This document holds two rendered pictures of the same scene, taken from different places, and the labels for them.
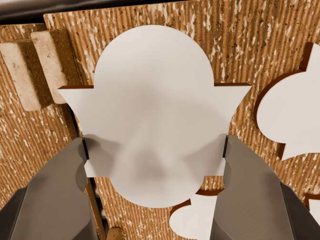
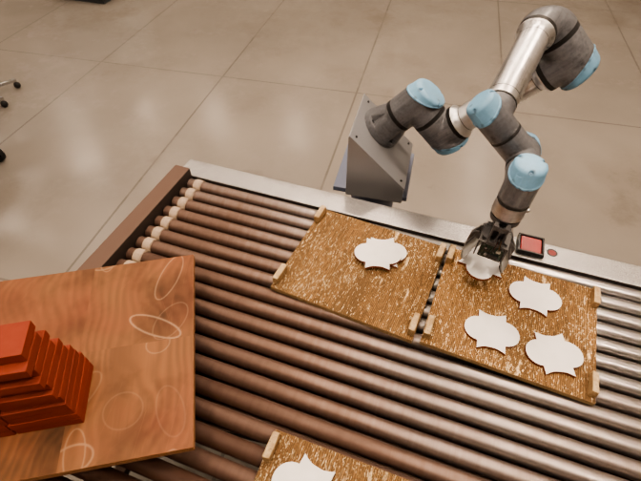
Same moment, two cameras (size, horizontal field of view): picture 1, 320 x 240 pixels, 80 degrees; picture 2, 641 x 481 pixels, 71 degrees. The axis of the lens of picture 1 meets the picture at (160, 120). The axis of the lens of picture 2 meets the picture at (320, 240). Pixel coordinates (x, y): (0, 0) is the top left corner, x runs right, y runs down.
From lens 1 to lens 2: 1.29 m
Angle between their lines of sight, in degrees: 68
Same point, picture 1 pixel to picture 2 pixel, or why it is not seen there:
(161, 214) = (460, 321)
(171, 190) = (483, 274)
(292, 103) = (520, 288)
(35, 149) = (419, 273)
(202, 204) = (484, 317)
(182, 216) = (472, 321)
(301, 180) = (530, 324)
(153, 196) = (476, 273)
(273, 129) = (515, 294)
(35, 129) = (424, 267)
